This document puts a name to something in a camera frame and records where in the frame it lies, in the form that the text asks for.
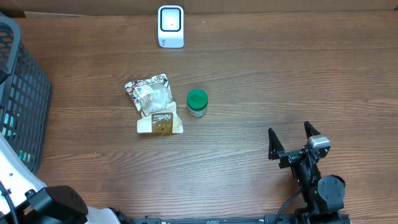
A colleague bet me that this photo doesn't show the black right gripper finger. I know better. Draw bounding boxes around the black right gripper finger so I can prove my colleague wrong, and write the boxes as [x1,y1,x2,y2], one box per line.
[304,121,321,139]
[268,128,285,160]

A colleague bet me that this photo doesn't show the green lid white jar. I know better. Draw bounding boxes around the green lid white jar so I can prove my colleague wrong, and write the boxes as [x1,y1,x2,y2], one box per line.
[187,89,208,118]

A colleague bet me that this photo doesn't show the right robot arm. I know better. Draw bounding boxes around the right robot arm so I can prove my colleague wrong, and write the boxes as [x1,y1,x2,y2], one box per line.
[264,121,351,224]

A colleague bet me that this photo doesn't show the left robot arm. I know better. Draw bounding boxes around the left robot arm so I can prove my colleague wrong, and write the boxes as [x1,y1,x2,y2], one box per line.
[1,136,133,224]

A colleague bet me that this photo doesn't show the white barcode scanner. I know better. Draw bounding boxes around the white barcode scanner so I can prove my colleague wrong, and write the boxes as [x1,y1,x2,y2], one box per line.
[157,5,185,49]

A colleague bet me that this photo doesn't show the grey plastic mesh basket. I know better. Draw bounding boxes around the grey plastic mesh basket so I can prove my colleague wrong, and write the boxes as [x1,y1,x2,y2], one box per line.
[1,14,52,174]

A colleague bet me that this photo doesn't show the items inside basket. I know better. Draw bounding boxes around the items inside basket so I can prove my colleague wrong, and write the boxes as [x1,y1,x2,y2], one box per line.
[1,112,37,166]

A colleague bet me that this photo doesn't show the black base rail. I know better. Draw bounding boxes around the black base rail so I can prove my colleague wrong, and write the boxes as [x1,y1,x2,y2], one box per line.
[131,215,351,224]

